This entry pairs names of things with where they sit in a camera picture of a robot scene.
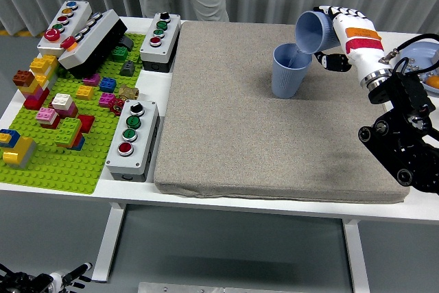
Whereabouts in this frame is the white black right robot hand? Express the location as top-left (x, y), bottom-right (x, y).
top-left (312, 5), bottom-right (392, 83)

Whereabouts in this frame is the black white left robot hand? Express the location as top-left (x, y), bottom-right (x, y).
top-left (0, 262), bottom-right (93, 293)

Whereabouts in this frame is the blue ribbed plastic cup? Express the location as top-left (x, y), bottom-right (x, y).
top-left (295, 10), bottom-right (342, 55)
top-left (271, 43), bottom-right (312, 99)

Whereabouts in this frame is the white table leg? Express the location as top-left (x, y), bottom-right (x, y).
top-left (342, 219), bottom-right (371, 293)
top-left (91, 202), bottom-right (127, 283)

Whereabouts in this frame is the blue plate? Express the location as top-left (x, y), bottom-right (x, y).
top-left (397, 41), bottom-right (439, 94)

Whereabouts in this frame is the green studded building baseplate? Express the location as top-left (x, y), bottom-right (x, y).
top-left (0, 32), bottom-right (147, 196)

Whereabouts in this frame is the grey building brick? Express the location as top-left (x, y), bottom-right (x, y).
top-left (12, 141), bottom-right (38, 170)

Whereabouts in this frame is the blue building brick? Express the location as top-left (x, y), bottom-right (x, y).
top-left (99, 77), bottom-right (117, 93)
top-left (71, 134), bottom-right (86, 152)
top-left (0, 128), bottom-right (21, 147)

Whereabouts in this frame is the large yellow building brick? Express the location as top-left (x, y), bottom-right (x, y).
top-left (1, 136), bottom-right (35, 165)

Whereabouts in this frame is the grey-brown fabric mat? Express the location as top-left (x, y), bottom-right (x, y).
top-left (153, 20), bottom-right (410, 204)

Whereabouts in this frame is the green building brick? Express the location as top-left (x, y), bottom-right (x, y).
top-left (111, 46), bottom-right (129, 62)
top-left (54, 117), bottom-right (83, 145)

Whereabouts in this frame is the red building brick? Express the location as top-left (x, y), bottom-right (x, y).
top-left (40, 117), bottom-right (62, 130)
top-left (23, 95), bottom-right (49, 111)
top-left (77, 114), bottom-right (96, 133)

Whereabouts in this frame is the grey four-button control box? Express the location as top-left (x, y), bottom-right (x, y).
top-left (139, 12), bottom-right (182, 73)
top-left (105, 99), bottom-right (161, 183)

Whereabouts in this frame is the magenta building brick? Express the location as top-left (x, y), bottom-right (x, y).
top-left (54, 102), bottom-right (80, 119)
top-left (98, 92), bottom-right (117, 108)
top-left (82, 73), bottom-right (101, 87)
top-left (21, 86), bottom-right (51, 102)

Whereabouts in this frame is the pink building brick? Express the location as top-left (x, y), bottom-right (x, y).
top-left (36, 106), bottom-right (58, 124)

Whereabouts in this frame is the white building brick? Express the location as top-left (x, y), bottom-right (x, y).
top-left (51, 93), bottom-right (75, 109)
top-left (43, 65), bottom-right (59, 90)

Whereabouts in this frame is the brown building brick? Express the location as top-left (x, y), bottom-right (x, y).
top-left (12, 69), bottom-right (35, 87)

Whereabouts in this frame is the dark grey sloped brick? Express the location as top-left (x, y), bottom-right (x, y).
top-left (119, 60), bottom-right (136, 77)

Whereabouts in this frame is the grey control box black base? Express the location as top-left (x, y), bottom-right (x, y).
top-left (58, 9), bottom-right (128, 78)

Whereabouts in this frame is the black curved building piece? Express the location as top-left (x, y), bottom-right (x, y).
top-left (116, 36), bottom-right (134, 51)

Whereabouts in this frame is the white five-button control box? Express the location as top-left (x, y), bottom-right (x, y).
top-left (36, 0), bottom-right (93, 58)

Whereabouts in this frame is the brass valve with red handle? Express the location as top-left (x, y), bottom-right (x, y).
top-left (109, 84), bottom-right (140, 115)

